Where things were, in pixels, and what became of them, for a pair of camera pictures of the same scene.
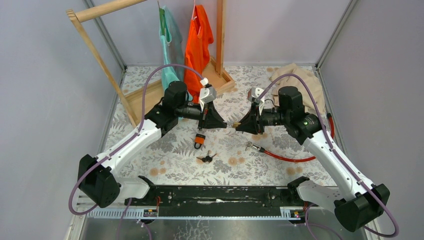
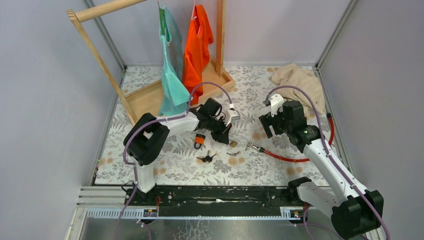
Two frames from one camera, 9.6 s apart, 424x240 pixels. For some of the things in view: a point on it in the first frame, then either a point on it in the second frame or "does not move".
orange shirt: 199,36 does not move
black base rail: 219,200 does not move
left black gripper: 213,119 -> 222,136
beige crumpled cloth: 310,80 does not move
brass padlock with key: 233,124 -> 233,143
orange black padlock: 199,139 does not move
